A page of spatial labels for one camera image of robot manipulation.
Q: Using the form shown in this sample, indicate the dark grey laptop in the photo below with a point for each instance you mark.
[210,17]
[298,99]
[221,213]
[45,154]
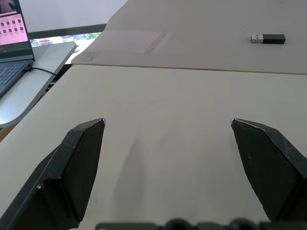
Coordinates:
[12,45]

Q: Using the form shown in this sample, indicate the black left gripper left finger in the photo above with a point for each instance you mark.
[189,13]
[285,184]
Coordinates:
[60,172]

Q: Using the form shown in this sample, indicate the grey side table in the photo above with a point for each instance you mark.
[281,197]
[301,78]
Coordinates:
[31,79]

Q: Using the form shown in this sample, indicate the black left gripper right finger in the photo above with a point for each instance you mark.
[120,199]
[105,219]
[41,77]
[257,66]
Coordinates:
[271,167]

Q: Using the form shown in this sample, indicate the black USB dongle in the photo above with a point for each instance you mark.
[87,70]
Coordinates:
[268,38]

